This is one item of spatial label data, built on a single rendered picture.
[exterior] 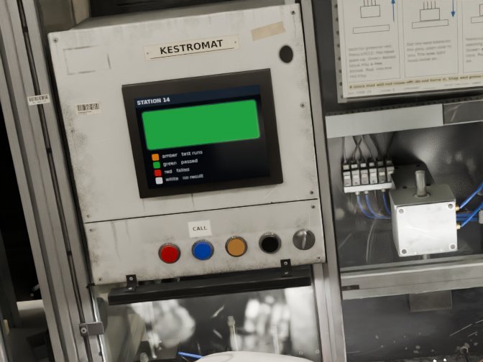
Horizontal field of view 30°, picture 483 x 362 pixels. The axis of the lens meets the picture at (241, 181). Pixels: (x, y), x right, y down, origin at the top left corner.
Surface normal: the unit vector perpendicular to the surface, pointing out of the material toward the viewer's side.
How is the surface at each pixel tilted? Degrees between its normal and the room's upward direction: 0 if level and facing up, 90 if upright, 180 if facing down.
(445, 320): 90
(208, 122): 90
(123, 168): 90
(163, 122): 90
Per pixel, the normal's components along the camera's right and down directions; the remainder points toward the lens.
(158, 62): -0.04, 0.32
